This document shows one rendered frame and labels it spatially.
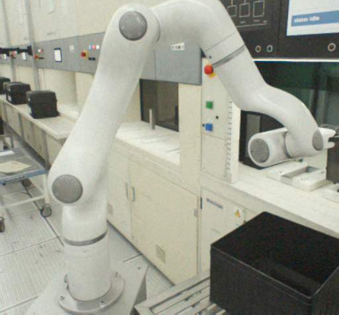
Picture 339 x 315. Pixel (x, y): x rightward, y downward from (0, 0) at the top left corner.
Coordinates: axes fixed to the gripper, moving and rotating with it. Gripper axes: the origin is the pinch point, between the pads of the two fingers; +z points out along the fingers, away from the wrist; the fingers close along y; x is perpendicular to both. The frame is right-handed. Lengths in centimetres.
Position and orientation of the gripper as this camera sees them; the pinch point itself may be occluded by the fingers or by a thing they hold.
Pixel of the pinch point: (330, 131)
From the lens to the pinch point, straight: 107.4
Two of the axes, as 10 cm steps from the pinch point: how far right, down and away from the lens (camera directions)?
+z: 8.2, -1.7, 5.5
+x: -0.2, -9.6, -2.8
